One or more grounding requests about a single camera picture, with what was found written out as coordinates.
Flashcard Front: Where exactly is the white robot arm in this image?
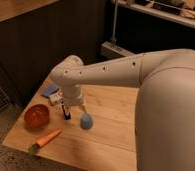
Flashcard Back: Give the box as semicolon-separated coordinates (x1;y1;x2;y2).
50;49;195;171

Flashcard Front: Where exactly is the orange bowl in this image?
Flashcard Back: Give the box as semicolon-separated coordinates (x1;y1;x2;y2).
24;104;50;128

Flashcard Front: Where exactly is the metal shelf rack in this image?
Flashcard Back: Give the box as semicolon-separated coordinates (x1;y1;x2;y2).
100;0;195;59

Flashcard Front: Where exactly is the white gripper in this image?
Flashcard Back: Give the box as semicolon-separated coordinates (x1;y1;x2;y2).
61;85;87;113

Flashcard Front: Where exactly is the blue ceramic cup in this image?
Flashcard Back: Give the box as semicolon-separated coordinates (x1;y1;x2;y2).
80;113;93;130

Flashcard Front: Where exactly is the orange toy carrot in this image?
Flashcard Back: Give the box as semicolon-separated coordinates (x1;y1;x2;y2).
28;129;62;155

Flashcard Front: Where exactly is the white labelled box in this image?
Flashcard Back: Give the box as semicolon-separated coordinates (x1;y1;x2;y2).
49;92;63;105

